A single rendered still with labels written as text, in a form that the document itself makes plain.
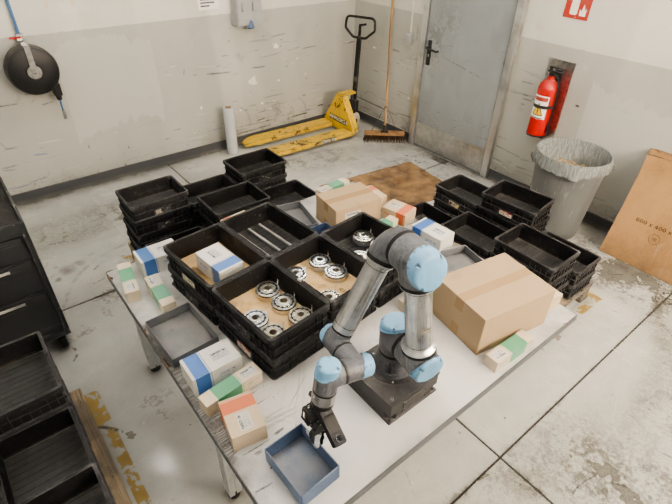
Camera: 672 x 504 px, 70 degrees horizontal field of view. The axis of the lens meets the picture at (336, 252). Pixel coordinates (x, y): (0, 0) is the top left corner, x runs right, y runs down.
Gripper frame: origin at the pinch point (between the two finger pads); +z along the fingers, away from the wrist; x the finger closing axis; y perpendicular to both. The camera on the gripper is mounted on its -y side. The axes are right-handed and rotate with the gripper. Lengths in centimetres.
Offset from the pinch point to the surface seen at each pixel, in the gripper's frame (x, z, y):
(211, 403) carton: 20.9, 3.4, 36.2
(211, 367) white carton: 15, 0, 49
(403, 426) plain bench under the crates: -31.5, 2.5, -8.0
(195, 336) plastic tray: 10, 7, 75
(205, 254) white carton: -5, -16, 98
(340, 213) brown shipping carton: -84, -19, 102
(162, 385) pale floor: 12, 79, 120
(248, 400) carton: 10.5, 0.5, 28.6
